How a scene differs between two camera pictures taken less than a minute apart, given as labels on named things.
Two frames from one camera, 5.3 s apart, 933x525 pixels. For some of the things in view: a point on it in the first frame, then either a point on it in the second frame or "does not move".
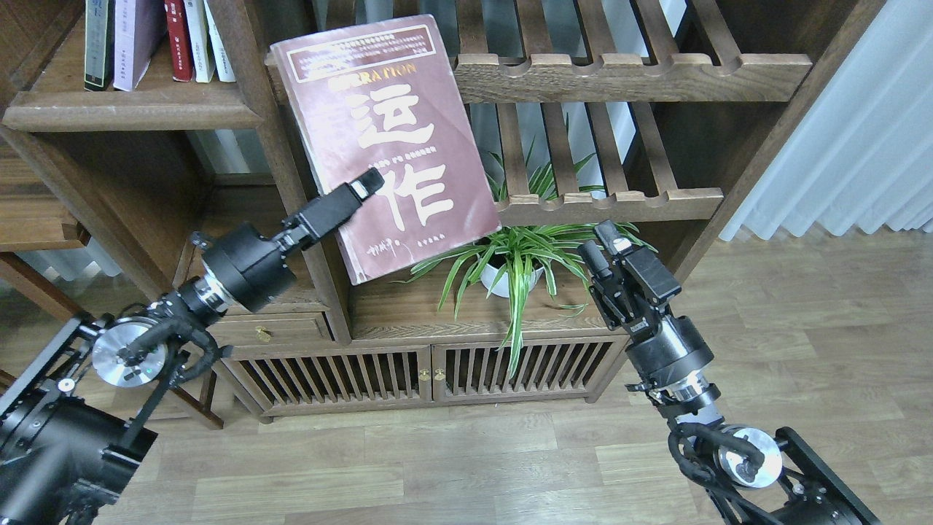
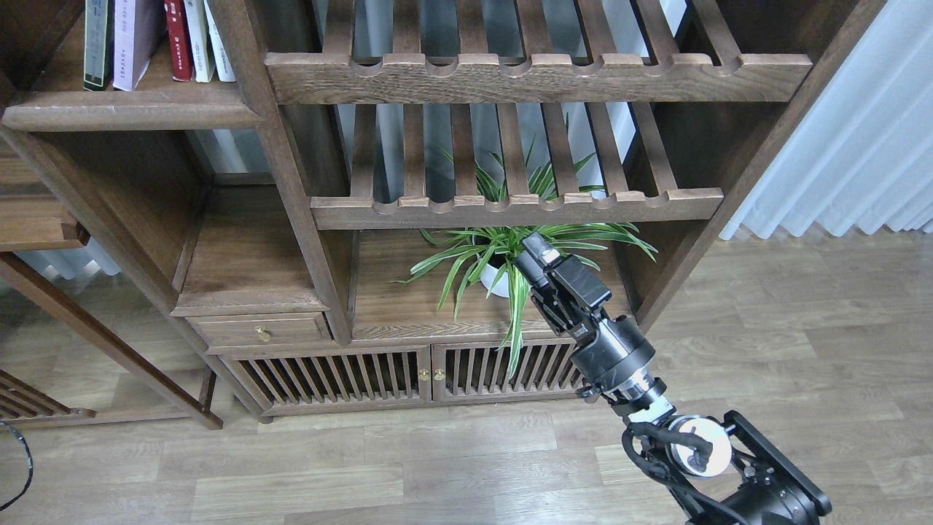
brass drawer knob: [264, 334] does not move
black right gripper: [668, 350] → [609, 353]
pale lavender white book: [139, 28] does not move
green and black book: [99, 44] does not move
